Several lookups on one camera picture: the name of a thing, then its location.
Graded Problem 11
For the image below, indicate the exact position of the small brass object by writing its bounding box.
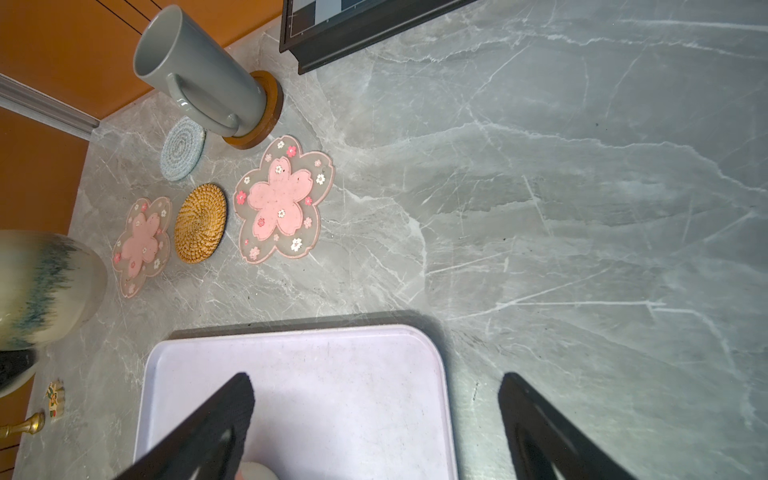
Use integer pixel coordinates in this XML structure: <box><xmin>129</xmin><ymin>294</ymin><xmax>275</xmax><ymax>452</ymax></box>
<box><xmin>0</xmin><ymin>412</ymin><xmax>45</xmax><ymax>440</ymax></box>

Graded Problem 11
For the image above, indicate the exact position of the blue woven round coaster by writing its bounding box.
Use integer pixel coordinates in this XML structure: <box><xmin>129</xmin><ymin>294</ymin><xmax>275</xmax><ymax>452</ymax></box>
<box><xmin>160</xmin><ymin>117</ymin><xmax>206</xmax><ymax>181</ymax></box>

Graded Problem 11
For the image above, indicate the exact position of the lilac mug cream inside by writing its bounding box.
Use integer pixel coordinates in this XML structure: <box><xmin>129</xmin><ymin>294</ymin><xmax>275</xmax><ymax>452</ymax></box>
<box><xmin>235</xmin><ymin>462</ymin><xmax>278</xmax><ymax>480</ymax></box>

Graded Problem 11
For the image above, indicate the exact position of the woven rattan round coaster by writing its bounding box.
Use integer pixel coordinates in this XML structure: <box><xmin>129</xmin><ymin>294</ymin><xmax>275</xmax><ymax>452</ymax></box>
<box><xmin>174</xmin><ymin>183</ymin><xmax>228</xmax><ymax>264</ymax></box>

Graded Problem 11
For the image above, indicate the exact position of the speckled grey mug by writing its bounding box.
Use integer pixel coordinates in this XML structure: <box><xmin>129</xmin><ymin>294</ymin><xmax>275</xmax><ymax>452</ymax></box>
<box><xmin>132</xmin><ymin>5</ymin><xmax>266</xmax><ymax>137</ymax></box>

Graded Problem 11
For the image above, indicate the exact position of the beige yellow mug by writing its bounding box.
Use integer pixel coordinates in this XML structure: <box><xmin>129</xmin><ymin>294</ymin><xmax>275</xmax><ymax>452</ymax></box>
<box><xmin>1</xmin><ymin>230</ymin><xmax>108</xmax><ymax>351</ymax></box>

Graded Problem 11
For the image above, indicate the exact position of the lilac plastic tray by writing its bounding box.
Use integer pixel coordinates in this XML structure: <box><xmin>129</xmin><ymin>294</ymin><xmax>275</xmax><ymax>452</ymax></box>
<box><xmin>135</xmin><ymin>324</ymin><xmax>458</xmax><ymax>479</ymax></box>

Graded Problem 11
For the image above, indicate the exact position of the pink flower silicone coaster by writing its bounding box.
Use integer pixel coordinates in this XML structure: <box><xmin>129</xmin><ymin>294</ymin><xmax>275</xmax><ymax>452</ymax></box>
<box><xmin>233</xmin><ymin>135</ymin><xmax>335</xmax><ymax>265</ymax></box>

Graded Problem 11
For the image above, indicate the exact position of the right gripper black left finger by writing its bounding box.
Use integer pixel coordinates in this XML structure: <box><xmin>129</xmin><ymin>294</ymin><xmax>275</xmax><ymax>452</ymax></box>
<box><xmin>119</xmin><ymin>372</ymin><xmax>255</xmax><ymax>479</ymax></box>

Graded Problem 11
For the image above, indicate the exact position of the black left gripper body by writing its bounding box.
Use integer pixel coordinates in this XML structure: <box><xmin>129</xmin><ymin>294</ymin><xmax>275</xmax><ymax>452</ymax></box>
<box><xmin>1</xmin><ymin>349</ymin><xmax>38</xmax><ymax>390</ymax></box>

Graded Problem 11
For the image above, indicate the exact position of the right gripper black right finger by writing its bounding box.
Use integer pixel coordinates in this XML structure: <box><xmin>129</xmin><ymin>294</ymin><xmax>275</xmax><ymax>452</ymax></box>
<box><xmin>498</xmin><ymin>372</ymin><xmax>633</xmax><ymax>479</ymax></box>

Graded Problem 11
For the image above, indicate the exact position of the brown wooden round coaster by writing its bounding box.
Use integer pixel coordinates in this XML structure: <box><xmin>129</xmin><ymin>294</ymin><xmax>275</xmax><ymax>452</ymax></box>
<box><xmin>223</xmin><ymin>70</ymin><xmax>284</xmax><ymax>150</ymax></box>

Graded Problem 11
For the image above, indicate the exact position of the black chessboard box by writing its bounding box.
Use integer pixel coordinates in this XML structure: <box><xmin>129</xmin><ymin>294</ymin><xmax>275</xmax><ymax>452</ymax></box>
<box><xmin>279</xmin><ymin>0</ymin><xmax>472</xmax><ymax>74</ymax></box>

